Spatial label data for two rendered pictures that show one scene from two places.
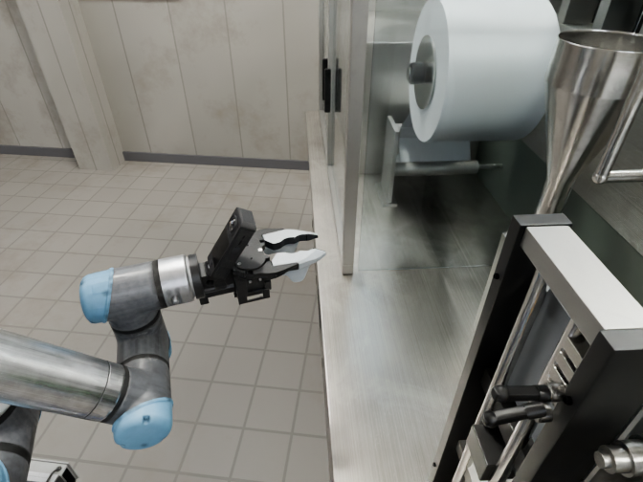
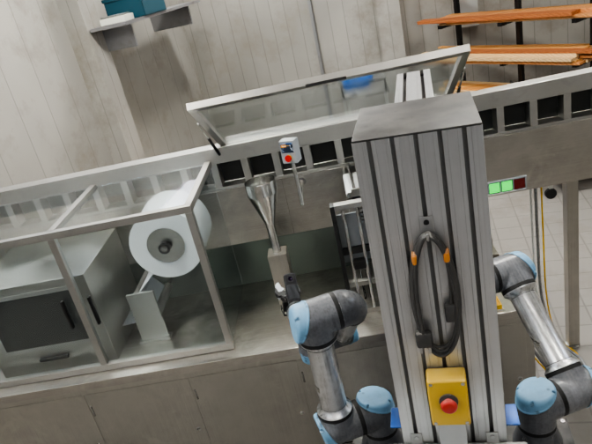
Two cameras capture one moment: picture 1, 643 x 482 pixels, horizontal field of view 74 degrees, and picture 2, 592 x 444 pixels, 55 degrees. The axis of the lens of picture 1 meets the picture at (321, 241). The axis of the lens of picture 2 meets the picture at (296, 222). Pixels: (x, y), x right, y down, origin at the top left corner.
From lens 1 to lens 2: 2.10 m
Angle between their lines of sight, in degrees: 69
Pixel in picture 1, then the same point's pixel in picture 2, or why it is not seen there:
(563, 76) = (265, 194)
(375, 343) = (286, 333)
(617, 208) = (259, 233)
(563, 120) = (270, 204)
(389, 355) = not seen: hidden behind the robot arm
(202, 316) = not seen: outside the picture
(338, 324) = (272, 345)
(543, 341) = (349, 225)
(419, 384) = not seen: hidden behind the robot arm
